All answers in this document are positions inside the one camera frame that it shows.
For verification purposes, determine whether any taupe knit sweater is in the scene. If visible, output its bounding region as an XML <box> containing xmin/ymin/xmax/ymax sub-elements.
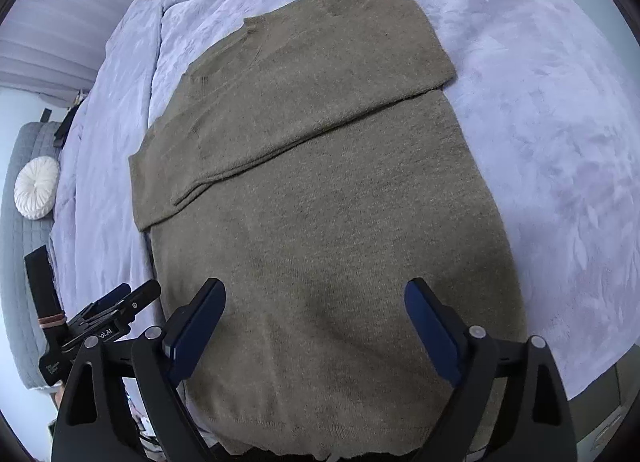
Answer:
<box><xmin>130</xmin><ymin>0</ymin><xmax>526</xmax><ymax>459</ymax></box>

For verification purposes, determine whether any round white cushion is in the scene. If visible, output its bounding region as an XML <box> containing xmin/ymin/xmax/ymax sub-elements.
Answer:
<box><xmin>14</xmin><ymin>155</ymin><xmax>60</xmax><ymax>220</ymax></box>

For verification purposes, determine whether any grey quilted sofa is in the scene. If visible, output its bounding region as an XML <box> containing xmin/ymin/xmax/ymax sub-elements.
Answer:
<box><xmin>1</xmin><ymin>122</ymin><xmax>70</xmax><ymax>393</ymax></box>

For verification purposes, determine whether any grey pleated curtain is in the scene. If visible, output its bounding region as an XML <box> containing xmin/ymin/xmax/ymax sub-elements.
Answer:
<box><xmin>1</xmin><ymin>0</ymin><xmax>134</xmax><ymax>106</ymax></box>

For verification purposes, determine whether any lavender plush bed blanket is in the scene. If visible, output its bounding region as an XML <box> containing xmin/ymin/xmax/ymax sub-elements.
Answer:
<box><xmin>50</xmin><ymin>0</ymin><xmax>639</xmax><ymax>396</ymax></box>

